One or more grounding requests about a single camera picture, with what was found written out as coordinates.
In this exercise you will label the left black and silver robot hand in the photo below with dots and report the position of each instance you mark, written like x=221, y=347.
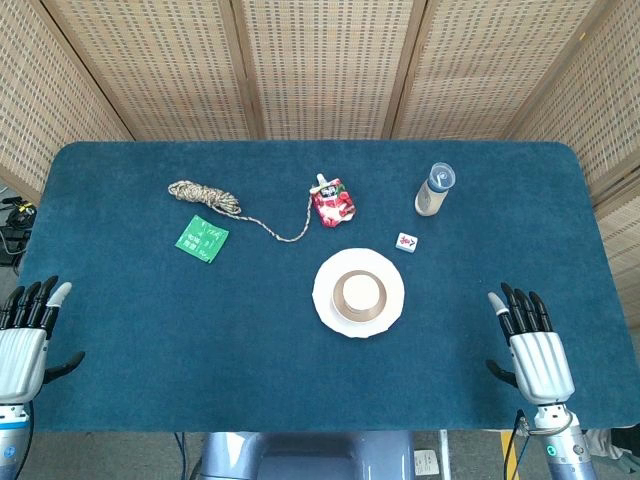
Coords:
x=20, y=350

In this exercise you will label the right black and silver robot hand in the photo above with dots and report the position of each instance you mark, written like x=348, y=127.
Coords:
x=540, y=365

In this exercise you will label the small white paper cup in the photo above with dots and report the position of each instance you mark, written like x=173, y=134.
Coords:
x=359, y=291

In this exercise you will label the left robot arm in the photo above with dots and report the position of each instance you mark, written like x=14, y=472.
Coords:
x=11, y=445

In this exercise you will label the yellow floor tape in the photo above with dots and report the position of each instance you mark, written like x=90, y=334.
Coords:
x=507, y=455

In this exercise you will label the white and black cloth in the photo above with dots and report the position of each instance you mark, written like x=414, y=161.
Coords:
x=607, y=442

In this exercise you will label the white table leg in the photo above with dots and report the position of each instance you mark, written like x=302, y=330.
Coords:
x=445, y=455

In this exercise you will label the white paper label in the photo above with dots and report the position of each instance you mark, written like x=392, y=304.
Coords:
x=426, y=462

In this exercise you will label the blue felt table cover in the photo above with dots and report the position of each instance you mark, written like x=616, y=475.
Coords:
x=200, y=340

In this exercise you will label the mahjong tile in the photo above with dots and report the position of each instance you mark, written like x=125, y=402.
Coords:
x=406, y=242

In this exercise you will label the small bottle blue cap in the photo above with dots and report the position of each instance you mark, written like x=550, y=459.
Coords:
x=430, y=200

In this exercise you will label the beige bowl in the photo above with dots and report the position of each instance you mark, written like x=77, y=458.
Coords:
x=345, y=314

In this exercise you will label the green tea sachet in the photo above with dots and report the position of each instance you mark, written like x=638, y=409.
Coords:
x=201, y=239

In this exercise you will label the white plate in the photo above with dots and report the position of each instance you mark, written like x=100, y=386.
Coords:
x=325, y=280

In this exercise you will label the blue-grey robot torso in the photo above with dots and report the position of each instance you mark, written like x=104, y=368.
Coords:
x=310, y=457

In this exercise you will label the woven bamboo screen panel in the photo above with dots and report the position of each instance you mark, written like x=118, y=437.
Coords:
x=160, y=65
x=325, y=65
x=30, y=100
x=480, y=70
x=605, y=115

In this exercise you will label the red spouted drink pouch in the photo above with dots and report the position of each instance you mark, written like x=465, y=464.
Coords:
x=332, y=204

